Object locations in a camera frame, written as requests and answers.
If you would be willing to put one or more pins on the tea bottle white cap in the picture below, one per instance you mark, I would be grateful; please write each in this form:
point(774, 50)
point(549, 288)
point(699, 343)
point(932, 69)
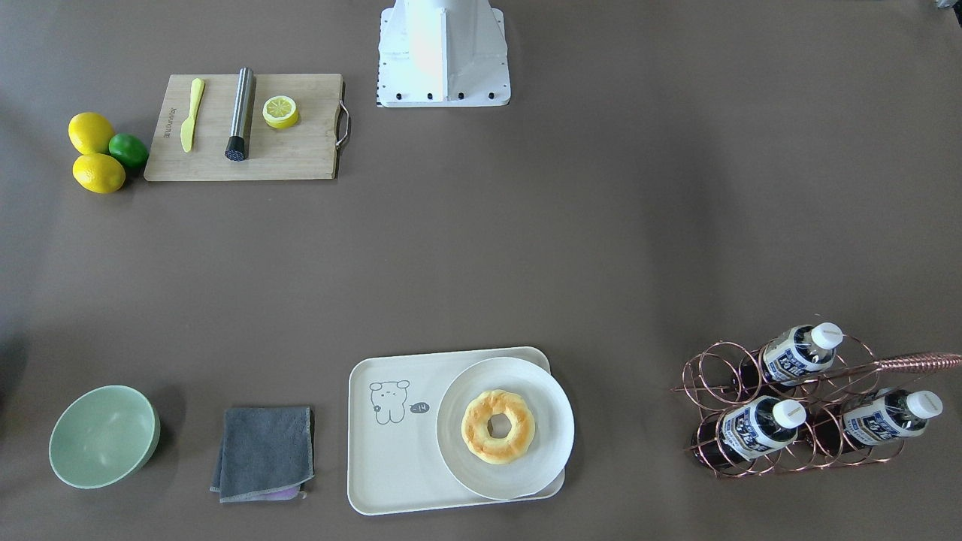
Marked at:
point(797, 353)

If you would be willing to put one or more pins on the cream serving tray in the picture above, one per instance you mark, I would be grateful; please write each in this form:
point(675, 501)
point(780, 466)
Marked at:
point(394, 463)

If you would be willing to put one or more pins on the tea bottle front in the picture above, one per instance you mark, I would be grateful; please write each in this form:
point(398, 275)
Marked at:
point(748, 432)
point(882, 417)

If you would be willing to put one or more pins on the glazed donut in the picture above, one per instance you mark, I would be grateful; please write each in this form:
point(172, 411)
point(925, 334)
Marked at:
point(498, 427)

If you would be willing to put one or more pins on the white round plate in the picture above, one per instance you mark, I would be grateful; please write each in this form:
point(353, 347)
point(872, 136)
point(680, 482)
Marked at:
point(552, 443)

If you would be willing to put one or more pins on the bamboo cutting board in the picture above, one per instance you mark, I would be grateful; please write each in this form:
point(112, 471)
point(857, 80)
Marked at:
point(306, 151)

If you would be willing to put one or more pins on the half lemon slice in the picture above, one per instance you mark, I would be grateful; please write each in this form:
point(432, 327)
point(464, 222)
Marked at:
point(280, 112)

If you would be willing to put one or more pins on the steel muddler black tip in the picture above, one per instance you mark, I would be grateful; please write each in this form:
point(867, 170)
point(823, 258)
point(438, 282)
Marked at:
point(236, 147)

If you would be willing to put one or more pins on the grey folded cloth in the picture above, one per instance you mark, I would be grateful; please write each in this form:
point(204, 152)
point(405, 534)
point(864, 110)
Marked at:
point(266, 454)

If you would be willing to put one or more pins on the yellow plastic knife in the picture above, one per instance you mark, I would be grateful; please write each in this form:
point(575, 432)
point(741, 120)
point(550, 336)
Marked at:
point(187, 129)

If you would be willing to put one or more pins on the green lime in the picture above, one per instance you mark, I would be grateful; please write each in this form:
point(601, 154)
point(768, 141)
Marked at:
point(128, 150)

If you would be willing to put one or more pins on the yellow lemon lower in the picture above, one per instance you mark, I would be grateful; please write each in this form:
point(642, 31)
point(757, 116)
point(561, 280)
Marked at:
point(99, 173)

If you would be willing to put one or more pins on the yellow lemon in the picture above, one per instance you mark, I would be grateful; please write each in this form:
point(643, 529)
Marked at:
point(99, 173)
point(90, 133)

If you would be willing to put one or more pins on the green bowl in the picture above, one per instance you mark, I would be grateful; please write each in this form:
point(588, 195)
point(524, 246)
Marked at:
point(104, 436)

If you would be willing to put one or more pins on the yellow lemon upper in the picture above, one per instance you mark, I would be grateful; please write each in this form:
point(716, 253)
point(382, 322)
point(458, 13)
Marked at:
point(90, 133)

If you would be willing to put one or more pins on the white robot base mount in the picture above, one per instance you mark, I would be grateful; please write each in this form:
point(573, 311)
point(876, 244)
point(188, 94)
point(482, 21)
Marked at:
point(442, 54)

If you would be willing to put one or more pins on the copper wire bottle rack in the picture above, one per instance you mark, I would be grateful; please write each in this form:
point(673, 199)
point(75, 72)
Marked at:
point(712, 381)

